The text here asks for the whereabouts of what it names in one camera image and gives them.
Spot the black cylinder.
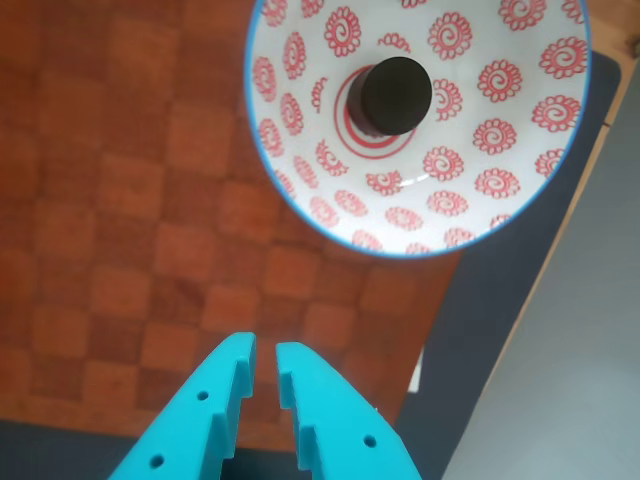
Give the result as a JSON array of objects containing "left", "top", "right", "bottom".
[{"left": 345, "top": 55, "right": 434, "bottom": 140}]

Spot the white paper piece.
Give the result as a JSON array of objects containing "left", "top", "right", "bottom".
[{"left": 407, "top": 344, "right": 426, "bottom": 396}]

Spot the wooden chessboard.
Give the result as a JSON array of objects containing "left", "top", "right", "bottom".
[{"left": 0, "top": 0, "right": 466, "bottom": 441}]

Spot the white bowl red flower pattern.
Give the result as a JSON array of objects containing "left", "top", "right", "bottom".
[{"left": 243, "top": 0, "right": 595, "bottom": 259}]

